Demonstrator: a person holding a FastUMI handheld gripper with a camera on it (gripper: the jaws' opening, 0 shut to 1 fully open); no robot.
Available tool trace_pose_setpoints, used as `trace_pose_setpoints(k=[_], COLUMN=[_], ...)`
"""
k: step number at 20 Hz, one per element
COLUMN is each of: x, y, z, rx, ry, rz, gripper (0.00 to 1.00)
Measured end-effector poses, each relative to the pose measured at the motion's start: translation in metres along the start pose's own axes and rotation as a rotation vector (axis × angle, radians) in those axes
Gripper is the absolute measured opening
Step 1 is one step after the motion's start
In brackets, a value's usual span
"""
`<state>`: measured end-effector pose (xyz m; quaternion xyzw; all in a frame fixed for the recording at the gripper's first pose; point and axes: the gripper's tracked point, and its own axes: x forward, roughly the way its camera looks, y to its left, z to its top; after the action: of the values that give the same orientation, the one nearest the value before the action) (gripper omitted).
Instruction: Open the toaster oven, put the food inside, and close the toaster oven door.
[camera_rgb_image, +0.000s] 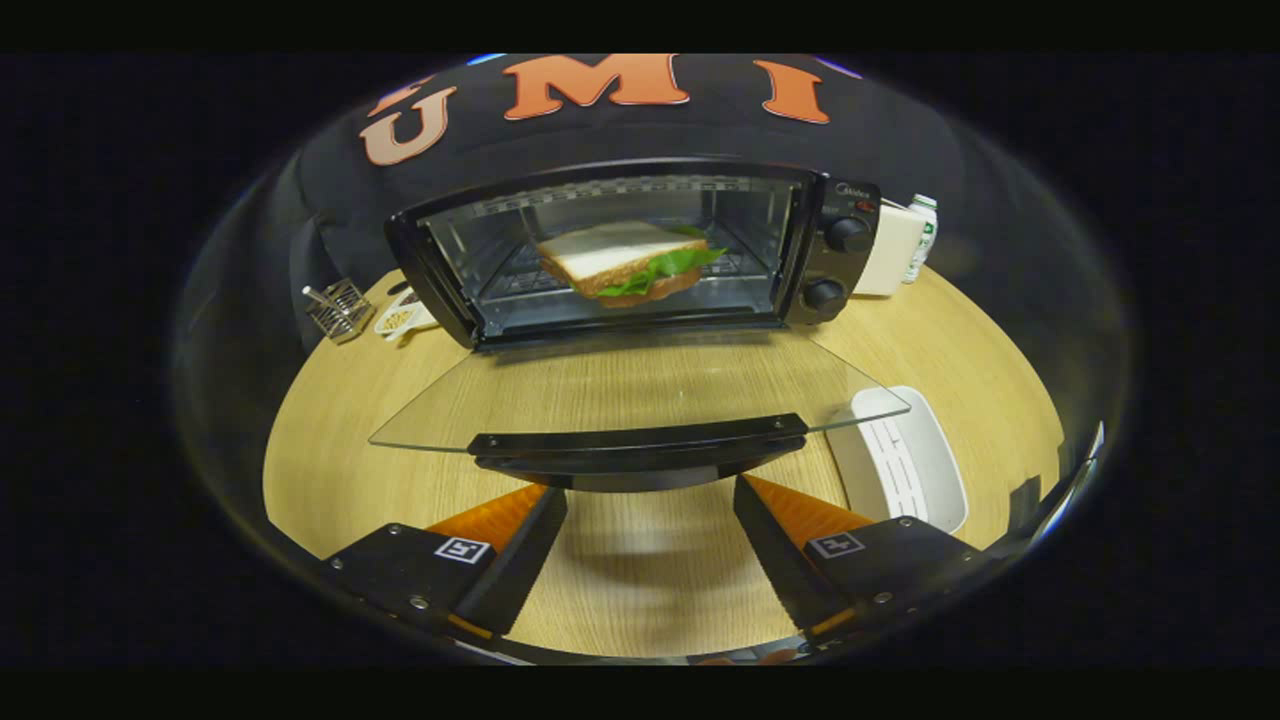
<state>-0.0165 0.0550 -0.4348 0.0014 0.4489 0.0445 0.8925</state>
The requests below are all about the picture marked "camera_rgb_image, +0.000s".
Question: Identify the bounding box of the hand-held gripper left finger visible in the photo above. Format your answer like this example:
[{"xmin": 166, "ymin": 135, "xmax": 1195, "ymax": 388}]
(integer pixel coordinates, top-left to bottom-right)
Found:
[{"xmin": 322, "ymin": 484, "xmax": 568, "ymax": 641}]

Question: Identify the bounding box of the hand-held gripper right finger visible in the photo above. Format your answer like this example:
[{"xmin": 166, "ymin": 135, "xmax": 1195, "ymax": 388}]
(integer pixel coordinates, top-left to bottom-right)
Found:
[{"xmin": 733, "ymin": 474, "xmax": 986, "ymax": 637}]

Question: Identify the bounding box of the black toaster oven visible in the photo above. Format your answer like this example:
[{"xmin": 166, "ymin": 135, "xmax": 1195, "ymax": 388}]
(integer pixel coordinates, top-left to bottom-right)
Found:
[{"xmin": 368, "ymin": 158, "xmax": 913, "ymax": 493}]

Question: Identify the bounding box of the lettuce sandwich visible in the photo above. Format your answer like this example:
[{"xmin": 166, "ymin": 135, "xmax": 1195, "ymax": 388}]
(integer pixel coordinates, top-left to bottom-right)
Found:
[{"xmin": 536, "ymin": 220, "xmax": 729, "ymax": 309}]

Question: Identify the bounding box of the white pop-up toaster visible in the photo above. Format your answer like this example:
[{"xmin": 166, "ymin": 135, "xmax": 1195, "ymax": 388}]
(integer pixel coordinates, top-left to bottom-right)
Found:
[{"xmin": 852, "ymin": 203, "xmax": 926, "ymax": 297}]

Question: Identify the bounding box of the white ribbed tray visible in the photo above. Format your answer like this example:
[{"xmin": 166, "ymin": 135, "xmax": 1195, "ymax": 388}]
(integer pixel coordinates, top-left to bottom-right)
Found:
[{"xmin": 825, "ymin": 386, "xmax": 969, "ymax": 536}]

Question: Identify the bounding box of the small white dish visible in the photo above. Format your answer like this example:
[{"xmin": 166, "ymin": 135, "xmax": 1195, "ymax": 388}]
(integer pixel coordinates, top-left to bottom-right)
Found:
[{"xmin": 374, "ymin": 288, "xmax": 439, "ymax": 343}]

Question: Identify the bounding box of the white green-label bottle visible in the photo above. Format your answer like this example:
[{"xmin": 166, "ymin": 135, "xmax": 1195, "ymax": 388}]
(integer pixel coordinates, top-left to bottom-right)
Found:
[{"xmin": 905, "ymin": 194, "xmax": 939, "ymax": 285}]

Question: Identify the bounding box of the black backdrop cloth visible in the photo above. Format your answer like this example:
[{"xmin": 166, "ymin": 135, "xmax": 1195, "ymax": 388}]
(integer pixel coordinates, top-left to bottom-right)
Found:
[{"xmin": 290, "ymin": 55, "xmax": 966, "ymax": 351}]

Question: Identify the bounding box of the wire mesh basket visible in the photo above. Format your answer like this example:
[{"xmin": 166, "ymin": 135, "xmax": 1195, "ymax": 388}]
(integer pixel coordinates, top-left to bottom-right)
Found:
[{"xmin": 302, "ymin": 278, "xmax": 377, "ymax": 345}]

